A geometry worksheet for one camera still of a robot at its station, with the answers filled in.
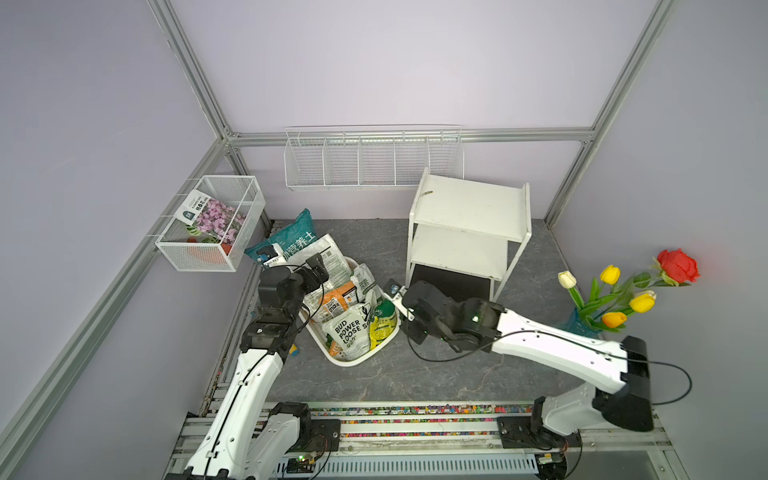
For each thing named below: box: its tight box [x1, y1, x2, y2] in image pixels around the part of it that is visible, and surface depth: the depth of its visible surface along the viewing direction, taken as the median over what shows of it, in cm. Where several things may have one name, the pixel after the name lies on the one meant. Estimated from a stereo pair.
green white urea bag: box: [350, 263, 380, 308], surface depth 85 cm
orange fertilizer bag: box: [319, 281, 359, 318], surface depth 84 cm
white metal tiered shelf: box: [406, 167, 532, 302], surface depth 80 cm
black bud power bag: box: [323, 303, 373, 359], surface depth 79 cm
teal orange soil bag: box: [245, 208, 317, 268], surface depth 91 cm
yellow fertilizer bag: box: [369, 299, 397, 351], surface depth 82 cm
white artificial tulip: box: [557, 270, 580, 295], surface depth 71 cm
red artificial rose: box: [657, 248, 700, 284], surface depth 63 cm
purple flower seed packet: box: [174, 189, 247, 244], surface depth 75 cm
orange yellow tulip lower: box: [602, 312, 627, 328], surface depth 62 cm
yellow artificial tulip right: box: [629, 293, 655, 313], surface depth 65 cm
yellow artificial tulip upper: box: [600, 264, 621, 285], surface depth 71 cm
